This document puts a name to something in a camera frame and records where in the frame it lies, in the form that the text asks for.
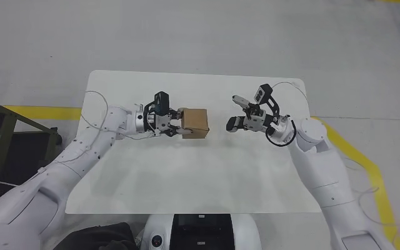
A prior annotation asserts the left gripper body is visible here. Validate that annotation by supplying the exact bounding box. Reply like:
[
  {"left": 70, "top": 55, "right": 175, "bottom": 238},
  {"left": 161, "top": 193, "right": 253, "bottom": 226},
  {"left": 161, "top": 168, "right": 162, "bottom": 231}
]
[{"left": 134, "top": 106, "right": 173, "bottom": 136}]

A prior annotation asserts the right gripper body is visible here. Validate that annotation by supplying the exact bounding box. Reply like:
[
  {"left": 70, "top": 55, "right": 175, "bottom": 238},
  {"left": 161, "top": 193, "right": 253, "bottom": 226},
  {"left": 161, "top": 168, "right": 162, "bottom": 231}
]
[{"left": 243, "top": 109, "right": 297, "bottom": 146}]

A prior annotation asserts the small brown carton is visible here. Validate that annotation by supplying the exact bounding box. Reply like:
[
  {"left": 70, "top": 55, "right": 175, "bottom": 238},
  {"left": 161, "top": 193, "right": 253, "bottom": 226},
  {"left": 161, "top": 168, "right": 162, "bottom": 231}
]
[{"left": 180, "top": 107, "right": 211, "bottom": 140}]

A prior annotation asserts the robot body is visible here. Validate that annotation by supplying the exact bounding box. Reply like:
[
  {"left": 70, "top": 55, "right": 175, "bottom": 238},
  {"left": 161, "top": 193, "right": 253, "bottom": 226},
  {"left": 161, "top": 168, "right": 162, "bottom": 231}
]
[{"left": 139, "top": 213, "right": 263, "bottom": 250}]

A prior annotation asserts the dark green metal rack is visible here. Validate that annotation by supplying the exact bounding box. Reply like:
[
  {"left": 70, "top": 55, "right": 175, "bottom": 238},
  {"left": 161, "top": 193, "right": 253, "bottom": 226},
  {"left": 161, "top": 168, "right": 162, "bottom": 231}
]
[{"left": 0, "top": 105, "right": 63, "bottom": 196}]

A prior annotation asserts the black fabric bundle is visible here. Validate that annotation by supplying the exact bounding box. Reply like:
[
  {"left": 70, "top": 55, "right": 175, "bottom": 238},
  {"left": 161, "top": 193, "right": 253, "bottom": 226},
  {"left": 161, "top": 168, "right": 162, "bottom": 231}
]
[{"left": 52, "top": 222, "right": 140, "bottom": 250}]

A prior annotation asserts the black cable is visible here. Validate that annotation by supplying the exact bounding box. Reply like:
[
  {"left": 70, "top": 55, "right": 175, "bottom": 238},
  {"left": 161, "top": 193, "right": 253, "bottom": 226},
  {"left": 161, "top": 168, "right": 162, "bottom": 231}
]
[{"left": 265, "top": 119, "right": 298, "bottom": 148}]

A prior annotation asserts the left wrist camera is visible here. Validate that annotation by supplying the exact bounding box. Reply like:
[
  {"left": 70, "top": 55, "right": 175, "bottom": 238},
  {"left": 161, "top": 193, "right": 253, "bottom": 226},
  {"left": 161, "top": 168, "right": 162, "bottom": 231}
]
[{"left": 143, "top": 91, "right": 171, "bottom": 117}]

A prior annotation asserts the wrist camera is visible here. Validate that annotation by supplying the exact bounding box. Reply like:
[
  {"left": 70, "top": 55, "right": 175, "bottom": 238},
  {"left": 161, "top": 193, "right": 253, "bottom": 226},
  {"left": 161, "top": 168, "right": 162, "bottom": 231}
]
[
  {"left": 143, "top": 91, "right": 171, "bottom": 117},
  {"left": 253, "top": 83, "right": 281, "bottom": 123}
]

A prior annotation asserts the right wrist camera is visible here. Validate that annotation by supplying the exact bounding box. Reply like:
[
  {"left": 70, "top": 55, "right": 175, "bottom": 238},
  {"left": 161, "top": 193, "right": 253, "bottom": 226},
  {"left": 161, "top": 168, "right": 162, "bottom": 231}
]
[{"left": 253, "top": 83, "right": 281, "bottom": 123}]

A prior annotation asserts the thin white cable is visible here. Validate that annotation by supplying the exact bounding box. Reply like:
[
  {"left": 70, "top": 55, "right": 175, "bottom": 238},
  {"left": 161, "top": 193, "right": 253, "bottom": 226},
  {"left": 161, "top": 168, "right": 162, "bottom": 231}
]
[
  {"left": 342, "top": 155, "right": 400, "bottom": 229},
  {"left": 270, "top": 81, "right": 309, "bottom": 101},
  {"left": 80, "top": 90, "right": 157, "bottom": 141}
]

